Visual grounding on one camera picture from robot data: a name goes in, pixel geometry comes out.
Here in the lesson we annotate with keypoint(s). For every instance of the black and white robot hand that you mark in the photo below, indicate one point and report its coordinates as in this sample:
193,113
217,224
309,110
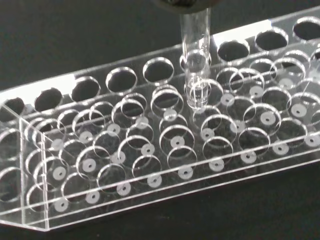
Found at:
186,4

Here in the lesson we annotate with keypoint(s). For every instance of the clear acrylic test tube rack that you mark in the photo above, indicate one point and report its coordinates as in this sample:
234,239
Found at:
155,140

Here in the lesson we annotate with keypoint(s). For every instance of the black cloth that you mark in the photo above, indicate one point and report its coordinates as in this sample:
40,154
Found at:
75,30

